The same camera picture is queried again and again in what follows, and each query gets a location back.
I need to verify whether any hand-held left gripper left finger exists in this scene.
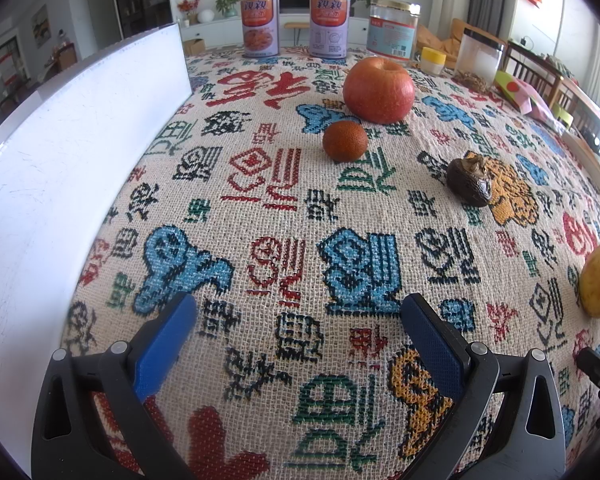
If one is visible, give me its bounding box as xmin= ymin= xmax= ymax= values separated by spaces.
xmin=31 ymin=292 xmax=199 ymax=480

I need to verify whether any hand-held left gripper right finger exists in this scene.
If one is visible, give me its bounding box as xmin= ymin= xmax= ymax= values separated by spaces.
xmin=400 ymin=292 xmax=567 ymax=480

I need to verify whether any white board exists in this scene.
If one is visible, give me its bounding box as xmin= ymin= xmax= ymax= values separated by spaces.
xmin=0 ymin=22 xmax=194 ymax=478

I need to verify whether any small brown dried mangosteen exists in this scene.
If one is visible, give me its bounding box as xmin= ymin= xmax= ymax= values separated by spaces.
xmin=446 ymin=155 xmax=494 ymax=208

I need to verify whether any patterned woven tablecloth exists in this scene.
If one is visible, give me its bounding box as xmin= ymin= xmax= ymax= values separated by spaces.
xmin=64 ymin=44 xmax=600 ymax=480

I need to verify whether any dark orange tangerine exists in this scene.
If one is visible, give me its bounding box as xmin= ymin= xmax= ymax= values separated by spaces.
xmin=322 ymin=120 xmax=369 ymax=163

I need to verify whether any red apple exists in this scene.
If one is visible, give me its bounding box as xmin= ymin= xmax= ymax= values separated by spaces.
xmin=342 ymin=56 xmax=416 ymax=125

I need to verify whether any colourful paper packet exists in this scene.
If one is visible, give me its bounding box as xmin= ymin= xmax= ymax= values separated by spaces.
xmin=494 ymin=71 xmax=576 ymax=131

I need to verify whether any pile of brown dried scraps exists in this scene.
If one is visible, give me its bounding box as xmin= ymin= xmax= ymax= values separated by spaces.
xmin=452 ymin=71 xmax=492 ymax=94

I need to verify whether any small yellow lid jar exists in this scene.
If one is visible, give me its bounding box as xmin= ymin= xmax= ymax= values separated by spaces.
xmin=420 ymin=47 xmax=448 ymax=76

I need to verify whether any clear container with black lid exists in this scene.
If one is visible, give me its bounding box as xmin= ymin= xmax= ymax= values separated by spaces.
xmin=454 ymin=27 xmax=506 ymax=86

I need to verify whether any wooden chair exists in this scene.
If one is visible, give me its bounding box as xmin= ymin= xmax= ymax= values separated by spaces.
xmin=502 ymin=40 xmax=600 ymax=151

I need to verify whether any clear jar with gold lid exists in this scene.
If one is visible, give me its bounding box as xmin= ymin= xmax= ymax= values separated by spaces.
xmin=366 ymin=0 xmax=421 ymax=63

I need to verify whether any orange label tin can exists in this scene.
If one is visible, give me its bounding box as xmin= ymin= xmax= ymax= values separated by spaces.
xmin=241 ymin=0 xmax=281 ymax=58

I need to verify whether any red flower vase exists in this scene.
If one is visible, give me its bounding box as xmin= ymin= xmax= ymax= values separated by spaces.
xmin=177 ymin=0 xmax=202 ymax=27

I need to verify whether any right red-labelled tin can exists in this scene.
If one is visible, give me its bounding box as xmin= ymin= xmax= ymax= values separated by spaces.
xmin=308 ymin=0 xmax=350 ymax=59

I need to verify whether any framed wall picture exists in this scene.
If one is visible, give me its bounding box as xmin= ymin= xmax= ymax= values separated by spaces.
xmin=31 ymin=4 xmax=52 ymax=49

